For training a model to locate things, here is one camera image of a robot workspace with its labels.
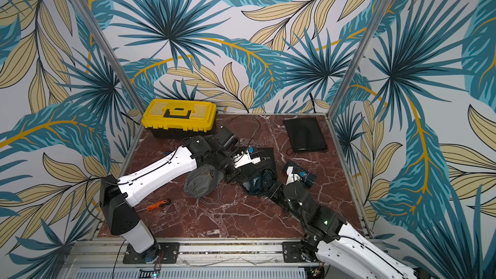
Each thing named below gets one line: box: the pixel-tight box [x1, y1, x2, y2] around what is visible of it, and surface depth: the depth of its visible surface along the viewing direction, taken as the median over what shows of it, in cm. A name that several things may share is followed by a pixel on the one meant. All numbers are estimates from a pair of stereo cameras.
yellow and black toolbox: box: [141, 98, 217, 139], surface depth 98 cm
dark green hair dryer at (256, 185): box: [242, 169, 277, 196], surface depth 74 cm
